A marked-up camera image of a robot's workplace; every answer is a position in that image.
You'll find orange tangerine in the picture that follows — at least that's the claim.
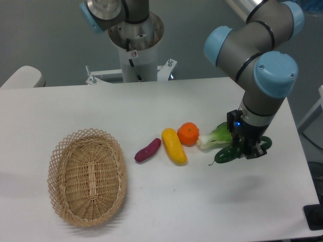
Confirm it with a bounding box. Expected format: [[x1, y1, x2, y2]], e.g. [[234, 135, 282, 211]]
[[177, 122, 199, 147]]

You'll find black cable on pedestal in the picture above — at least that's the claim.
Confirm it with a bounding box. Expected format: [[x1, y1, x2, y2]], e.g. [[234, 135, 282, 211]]
[[125, 38, 143, 83]]

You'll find purple sweet potato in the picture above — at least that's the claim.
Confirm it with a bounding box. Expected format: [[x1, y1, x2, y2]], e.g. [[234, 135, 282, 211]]
[[134, 138, 162, 163]]

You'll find green cucumber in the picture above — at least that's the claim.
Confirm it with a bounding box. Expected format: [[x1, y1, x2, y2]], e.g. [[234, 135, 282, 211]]
[[209, 136, 272, 166]]

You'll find white chair armrest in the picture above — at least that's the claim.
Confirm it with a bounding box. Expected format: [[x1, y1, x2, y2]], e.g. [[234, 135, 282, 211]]
[[1, 66, 46, 89]]

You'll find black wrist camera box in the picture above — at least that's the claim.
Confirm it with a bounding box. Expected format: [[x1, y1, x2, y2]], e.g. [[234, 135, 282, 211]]
[[227, 109, 243, 133]]

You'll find black device at table edge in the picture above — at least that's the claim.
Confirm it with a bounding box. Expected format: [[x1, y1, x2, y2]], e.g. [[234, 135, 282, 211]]
[[303, 204, 322, 231]]

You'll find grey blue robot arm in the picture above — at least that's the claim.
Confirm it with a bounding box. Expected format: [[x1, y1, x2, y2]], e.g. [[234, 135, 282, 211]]
[[80, 1, 304, 163]]

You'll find white furniture at right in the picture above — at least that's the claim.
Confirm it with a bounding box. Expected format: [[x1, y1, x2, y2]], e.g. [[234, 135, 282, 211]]
[[296, 85, 322, 135]]

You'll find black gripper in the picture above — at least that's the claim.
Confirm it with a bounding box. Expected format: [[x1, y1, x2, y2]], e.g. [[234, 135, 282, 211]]
[[231, 109, 274, 159]]

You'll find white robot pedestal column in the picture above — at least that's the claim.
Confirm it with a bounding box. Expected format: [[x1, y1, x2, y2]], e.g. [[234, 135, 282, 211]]
[[108, 12, 164, 76]]

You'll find yellow mango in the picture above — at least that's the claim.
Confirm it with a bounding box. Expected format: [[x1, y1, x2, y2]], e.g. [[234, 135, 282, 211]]
[[161, 128, 187, 166]]

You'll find white pedestal base bracket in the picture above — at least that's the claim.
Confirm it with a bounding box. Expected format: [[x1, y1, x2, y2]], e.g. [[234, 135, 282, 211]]
[[85, 58, 178, 85]]

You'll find woven wicker basket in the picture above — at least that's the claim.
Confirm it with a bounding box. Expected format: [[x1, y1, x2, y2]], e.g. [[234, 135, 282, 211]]
[[47, 128, 127, 227]]

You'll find green bok choy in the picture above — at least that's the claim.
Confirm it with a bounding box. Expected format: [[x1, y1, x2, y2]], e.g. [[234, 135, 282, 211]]
[[196, 122, 232, 150]]

